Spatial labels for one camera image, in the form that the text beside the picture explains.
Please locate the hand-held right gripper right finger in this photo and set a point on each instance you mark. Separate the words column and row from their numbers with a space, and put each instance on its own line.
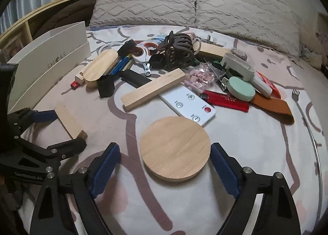
column 225, row 168

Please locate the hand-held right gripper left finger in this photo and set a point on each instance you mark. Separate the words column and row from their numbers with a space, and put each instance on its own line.
column 105, row 168

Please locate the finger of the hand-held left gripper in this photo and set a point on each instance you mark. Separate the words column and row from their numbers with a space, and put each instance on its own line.
column 43, row 116
column 69, row 145

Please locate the small wooden block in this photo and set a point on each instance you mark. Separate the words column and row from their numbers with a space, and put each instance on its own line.
column 68, row 121

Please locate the white shoe box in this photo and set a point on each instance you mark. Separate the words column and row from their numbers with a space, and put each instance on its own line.
column 51, row 53

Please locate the round wooden disc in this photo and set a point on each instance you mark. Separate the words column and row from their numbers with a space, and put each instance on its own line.
column 174, row 145

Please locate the white remote control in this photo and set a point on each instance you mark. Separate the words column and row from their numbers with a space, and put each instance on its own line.
column 189, row 107

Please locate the wooden stamp with red tip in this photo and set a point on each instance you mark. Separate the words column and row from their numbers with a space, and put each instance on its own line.
column 78, row 80

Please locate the wooden shelf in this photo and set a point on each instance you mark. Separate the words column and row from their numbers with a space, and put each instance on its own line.
column 28, row 32

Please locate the printed blanket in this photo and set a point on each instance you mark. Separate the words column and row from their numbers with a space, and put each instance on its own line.
column 179, row 206

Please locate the red flat packet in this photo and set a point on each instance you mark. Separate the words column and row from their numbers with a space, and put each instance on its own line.
column 225, row 100

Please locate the black cup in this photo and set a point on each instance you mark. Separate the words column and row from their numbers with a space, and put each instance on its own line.
column 105, row 86

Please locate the oval wooden box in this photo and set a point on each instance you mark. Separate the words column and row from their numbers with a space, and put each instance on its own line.
column 100, row 67

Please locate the mint green round case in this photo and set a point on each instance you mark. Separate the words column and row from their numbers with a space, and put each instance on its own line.
column 240, row 88

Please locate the brown duvet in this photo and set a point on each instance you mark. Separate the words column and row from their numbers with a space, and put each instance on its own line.
column 64, row 15

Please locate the white tube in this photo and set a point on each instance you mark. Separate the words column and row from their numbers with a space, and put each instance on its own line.
column 261, row 85

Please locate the long grooved wooden block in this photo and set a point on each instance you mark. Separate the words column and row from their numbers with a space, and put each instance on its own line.
column 151, row 89

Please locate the blue pen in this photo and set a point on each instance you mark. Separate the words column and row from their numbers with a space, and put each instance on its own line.
column 119, row 63

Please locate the black rectangular case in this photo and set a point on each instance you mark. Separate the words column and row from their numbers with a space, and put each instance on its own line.
column 135, row 78

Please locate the bag of pink pieces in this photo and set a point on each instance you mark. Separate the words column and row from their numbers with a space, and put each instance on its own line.
column 197, row 77

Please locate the metal fork back scratcher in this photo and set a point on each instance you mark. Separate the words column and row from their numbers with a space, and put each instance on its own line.
column 296, row 94

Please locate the grey green stapler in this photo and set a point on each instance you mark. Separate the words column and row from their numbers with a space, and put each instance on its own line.
column 235, row 66

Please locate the metal nail clipper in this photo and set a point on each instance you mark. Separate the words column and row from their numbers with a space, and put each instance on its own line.
column 147, row 70

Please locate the black cylinder cap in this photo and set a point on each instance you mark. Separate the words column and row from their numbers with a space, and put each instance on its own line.
column 126, row 48

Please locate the white orange scissors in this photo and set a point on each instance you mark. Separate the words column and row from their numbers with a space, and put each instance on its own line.
column 139, row 53

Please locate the patterned tape roll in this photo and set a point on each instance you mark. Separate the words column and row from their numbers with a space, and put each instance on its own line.
column 239, row 53

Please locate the wooden board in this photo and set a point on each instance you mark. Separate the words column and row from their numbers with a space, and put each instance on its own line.
column 212, row 50

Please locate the small black hexagonal bottle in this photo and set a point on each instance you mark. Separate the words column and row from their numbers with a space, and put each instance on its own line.
column 156, row 61

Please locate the pink hair claw clip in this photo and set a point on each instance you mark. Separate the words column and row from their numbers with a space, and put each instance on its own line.
column 197, row 45

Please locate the brown hair claw clip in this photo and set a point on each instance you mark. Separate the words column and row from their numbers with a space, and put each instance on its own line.
column 176, row 50

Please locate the small metal clip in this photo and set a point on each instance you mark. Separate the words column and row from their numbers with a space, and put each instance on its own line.
column 208, row 38

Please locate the blue white packet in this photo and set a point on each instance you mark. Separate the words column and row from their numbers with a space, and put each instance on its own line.
column 158, row 38

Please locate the grey crumpled cloth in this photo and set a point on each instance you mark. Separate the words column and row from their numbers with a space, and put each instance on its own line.
column 308, row 56

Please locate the beige knitted pillow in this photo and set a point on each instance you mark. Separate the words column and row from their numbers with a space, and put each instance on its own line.
column 243, row 12
column 143, row 2

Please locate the beige plush cushion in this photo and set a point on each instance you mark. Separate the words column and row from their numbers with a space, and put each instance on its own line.
column 310, row 32

